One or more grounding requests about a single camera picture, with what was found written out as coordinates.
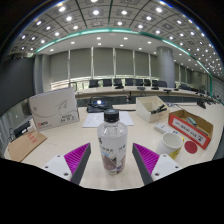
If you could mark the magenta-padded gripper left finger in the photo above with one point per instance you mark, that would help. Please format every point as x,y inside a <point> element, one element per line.
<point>74,163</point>

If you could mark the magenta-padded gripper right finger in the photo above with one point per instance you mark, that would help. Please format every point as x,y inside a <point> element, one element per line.
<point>149,163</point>

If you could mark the clear black-capped water bottle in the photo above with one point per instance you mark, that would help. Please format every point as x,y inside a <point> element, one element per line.
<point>112,146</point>

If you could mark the white paper cup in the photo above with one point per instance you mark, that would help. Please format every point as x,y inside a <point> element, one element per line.
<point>168,145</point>

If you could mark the flat round red coaster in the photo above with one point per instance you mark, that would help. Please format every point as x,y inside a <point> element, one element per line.
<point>191,147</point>

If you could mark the white paper sheet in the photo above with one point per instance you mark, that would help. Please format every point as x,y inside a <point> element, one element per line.
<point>96,119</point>

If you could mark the flat brown cardboard sheet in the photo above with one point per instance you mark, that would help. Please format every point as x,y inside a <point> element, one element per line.
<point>25,145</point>

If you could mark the open white cardboard box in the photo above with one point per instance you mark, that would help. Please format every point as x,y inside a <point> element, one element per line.
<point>150,108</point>

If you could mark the red-fronted open cardboard box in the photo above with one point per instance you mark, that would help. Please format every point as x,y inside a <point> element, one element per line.
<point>191,128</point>

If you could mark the large white cardboard box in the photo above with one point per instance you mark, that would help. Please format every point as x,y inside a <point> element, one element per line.
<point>55,110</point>

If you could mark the black desktop microphone console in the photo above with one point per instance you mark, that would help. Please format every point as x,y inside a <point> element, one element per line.
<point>97,105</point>

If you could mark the row of black office chairs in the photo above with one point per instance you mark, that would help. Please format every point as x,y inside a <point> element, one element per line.
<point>133,82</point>

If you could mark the recessed ceiling lights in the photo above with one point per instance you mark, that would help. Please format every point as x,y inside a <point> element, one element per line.
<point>113,25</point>

